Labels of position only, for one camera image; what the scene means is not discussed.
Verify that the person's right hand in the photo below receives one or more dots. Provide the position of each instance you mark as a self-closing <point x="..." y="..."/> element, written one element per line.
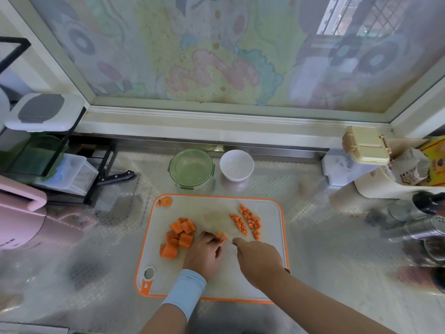
<point x="260" y="264"/>

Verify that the person's left hand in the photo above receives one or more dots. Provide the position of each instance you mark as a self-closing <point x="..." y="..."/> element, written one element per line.
<point x="203" y="257"/>

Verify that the person's left thumb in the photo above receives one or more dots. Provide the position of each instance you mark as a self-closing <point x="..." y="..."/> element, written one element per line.
<point x="218" y="252"/>

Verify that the person's right fingers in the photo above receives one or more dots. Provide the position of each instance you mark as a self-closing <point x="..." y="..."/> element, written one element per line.
<point x="245" y="245"/>

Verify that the carrot strip piece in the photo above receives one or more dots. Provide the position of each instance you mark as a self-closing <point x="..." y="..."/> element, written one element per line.
<point x="221" y="235"/>

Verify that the person's right forearm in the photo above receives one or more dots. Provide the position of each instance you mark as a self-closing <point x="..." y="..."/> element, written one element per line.
<point x="313" y="306"/>

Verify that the person's left forearm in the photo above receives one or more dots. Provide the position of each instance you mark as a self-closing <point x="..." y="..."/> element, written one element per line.
<point x="173" y="306"/>

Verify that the white orange-rimmed cutting board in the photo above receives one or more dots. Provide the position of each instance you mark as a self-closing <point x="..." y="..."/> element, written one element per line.
<point x="215" y="274"/>

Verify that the pile of small carrot dice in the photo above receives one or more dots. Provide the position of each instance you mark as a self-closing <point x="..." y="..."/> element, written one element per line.
<point x="249" y="219"/>

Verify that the pile of large carrot chunks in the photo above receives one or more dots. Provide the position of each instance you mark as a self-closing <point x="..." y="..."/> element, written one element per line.
<point x="180" y="236"/>

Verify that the light blue wristband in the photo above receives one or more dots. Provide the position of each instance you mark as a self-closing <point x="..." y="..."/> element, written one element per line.
<point x="186" y="292"/>

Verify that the carrot top end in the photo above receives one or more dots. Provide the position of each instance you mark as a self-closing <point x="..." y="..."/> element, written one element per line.
<point x="164" y="202"/>

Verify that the white ceramic bowl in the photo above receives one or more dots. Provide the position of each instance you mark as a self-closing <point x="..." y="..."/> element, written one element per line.
<point x="236" y="165"/>

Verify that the green-lidded glass container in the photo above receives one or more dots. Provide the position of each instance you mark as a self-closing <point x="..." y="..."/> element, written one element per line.
<point x="191" y="168"/>

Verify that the clear container with beige lid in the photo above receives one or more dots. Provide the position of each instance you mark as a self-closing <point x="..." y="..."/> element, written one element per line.
<point x="351" y="159"/>

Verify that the black metal rack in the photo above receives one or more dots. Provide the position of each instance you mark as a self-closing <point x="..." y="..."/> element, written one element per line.
<point x="100" y="170"/>

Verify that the cream plastic storage bin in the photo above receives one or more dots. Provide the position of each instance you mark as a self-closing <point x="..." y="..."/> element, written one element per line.
<point x="379" y="187"/>

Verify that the clear plastic drawer box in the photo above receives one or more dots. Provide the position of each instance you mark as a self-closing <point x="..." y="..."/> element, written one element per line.
<point x="74" y="175"/>

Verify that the steel shaker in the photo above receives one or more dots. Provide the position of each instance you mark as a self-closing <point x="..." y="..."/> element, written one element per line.
<point x="417" y="229"/>

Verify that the steel bottle with black cap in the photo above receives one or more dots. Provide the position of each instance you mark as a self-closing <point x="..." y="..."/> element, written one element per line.
<point x="417" y="205"/>

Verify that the dark bottle with red label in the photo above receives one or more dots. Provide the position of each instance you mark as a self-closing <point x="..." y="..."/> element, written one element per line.
<point x="422" y="278"/>

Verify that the dark glass jar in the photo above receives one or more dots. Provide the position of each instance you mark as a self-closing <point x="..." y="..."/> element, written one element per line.
<point x="426" y="252"/>

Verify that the white printed bag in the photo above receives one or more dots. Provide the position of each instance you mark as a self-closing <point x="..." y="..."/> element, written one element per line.
<point x="410" y="166"/>

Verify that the pink kitchen appliance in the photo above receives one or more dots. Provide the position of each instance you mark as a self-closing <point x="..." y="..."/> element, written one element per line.
<point x="24" y="222"/>

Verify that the cartoon patterned window pane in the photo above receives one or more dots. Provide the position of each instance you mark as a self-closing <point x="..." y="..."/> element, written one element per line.
<point x="222" y="48"/>

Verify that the yellow printed packet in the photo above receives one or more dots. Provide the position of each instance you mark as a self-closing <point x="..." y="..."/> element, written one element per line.
<point x="436" y="159"/>

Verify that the green glass container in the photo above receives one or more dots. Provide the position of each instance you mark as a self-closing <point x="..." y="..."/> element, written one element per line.
<point x="31" y="158"/>

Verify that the white box with grey lid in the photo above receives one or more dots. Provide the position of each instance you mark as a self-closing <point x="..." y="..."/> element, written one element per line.
<point x="43" y="113"/>

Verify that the white window frame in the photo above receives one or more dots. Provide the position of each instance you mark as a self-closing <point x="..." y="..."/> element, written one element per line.
<point x="226" y="118"/>

